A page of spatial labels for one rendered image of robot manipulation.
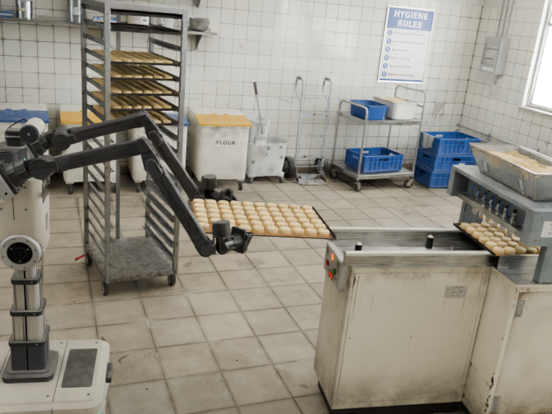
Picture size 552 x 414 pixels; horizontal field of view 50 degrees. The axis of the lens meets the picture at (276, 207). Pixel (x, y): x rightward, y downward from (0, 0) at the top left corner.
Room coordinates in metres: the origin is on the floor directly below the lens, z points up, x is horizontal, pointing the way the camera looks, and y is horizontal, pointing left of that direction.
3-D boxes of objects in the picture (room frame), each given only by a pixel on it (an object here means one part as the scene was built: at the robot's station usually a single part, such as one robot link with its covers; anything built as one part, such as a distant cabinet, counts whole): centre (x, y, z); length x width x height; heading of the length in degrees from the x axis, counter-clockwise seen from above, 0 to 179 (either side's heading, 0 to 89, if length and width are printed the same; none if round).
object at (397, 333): (2.62, -0.65, 0.45); 0.70 x 0.34 x 0.90; 104
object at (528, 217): (2.74, -1.15, 1.01); 0.72 x 0.33 x 0.34; 14
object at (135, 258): (3.76, 0.99, 0.93); 0.64 x 0.51 x 1.78; 31
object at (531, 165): (2.74, -1.15, 1.28); 0.54 x 0.27 x 0.06; 14
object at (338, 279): (2.53, -0.30, 0.77); 0.24 x 0.04 x 0.14; 14
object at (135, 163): (5.88, 1.28, 0.38); 0.64 x 0.54 x 0.77; 21
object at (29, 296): (2.23, 1.02, 0.53); 0.11 x 0.11 x 0.40; 13
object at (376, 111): (6.60, -0.92, 0.88); 0.40 x 0.30 x 0.16; 25
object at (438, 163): (7.01, -1.99, 0.30); 0.60 x 0.40 x 0.20; 112
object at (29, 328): (2.23, 1.02, 0.38); 0.13 x 0.13 x 0.40; 13
